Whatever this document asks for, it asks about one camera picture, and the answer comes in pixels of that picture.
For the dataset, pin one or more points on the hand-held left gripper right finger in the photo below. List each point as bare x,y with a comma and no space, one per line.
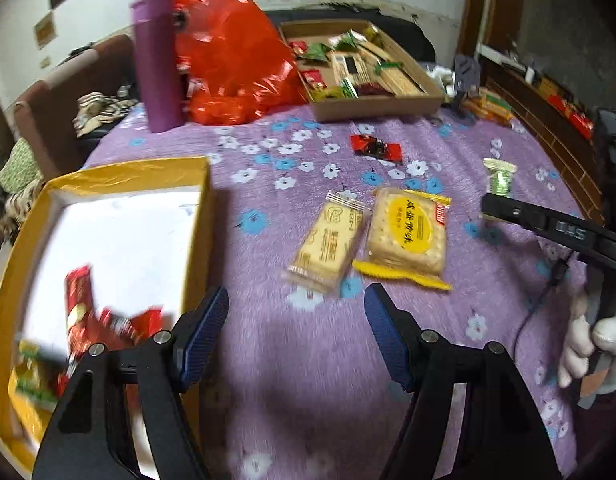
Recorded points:
385,335

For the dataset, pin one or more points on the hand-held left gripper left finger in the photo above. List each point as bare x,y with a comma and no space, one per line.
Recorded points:
207,330

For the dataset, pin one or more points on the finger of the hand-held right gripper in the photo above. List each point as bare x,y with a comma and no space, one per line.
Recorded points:
538,220

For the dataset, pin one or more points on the white green candy packet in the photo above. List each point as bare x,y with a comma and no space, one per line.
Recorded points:
499,177

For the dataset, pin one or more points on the dark red snack packet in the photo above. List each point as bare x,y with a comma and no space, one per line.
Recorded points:
132,327

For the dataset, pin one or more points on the pale yellow biscuit packet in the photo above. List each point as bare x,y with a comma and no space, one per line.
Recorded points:
328,245

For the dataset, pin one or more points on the round label cracker packet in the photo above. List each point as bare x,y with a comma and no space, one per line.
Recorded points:
408,230

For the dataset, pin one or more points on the yellow gift box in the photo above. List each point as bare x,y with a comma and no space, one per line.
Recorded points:
122,240

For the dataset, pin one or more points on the tall red snack packet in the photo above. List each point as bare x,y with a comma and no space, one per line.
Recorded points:
78,310

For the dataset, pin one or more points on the green triangular snack packet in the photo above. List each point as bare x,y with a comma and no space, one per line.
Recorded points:
35,375

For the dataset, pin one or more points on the red black candy packet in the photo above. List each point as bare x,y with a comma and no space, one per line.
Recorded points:
375,146

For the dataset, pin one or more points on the person's right hand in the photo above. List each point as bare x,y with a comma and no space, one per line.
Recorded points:
613,340

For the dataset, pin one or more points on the red boxes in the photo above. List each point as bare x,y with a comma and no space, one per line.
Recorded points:
570,115

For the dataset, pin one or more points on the brown wooden cabinet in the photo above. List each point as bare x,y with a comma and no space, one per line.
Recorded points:
543,140

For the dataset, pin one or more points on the purple floral tablecloth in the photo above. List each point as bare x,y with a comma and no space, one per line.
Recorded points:
288,360

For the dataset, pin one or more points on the orange cracker packet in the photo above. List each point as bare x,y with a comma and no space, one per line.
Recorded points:
480,107

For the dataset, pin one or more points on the green cracker packet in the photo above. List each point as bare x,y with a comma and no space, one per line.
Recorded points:
495,100

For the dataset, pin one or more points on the grey phone stand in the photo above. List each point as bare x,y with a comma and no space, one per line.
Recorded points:
465,75

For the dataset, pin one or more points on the long white box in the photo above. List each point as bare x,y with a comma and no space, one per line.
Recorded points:
495,54

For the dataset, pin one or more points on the white sachets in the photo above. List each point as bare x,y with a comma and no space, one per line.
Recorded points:
440,77

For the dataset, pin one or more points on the brown cardboard box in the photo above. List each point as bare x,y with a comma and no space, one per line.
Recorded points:
378,107

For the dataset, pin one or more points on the black leather sofa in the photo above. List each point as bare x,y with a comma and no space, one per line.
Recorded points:
413,35

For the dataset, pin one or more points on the heap of assorted snack packets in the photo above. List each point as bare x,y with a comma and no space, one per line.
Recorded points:
358,65

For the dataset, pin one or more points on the striped cloth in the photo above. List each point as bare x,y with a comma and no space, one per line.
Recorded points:
105,110

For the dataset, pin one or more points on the green patterned cushion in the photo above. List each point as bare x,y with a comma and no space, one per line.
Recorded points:
17,167

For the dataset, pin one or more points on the red plastic bag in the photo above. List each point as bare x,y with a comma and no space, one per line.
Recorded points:
227,60

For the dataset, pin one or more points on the purple thermos bottle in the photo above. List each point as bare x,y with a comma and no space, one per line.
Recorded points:
157,60

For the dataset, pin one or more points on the brown armchair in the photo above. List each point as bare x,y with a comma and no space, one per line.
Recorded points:
62,95

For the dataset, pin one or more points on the yellow wall label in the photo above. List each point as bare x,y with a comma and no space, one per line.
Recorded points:
43,30

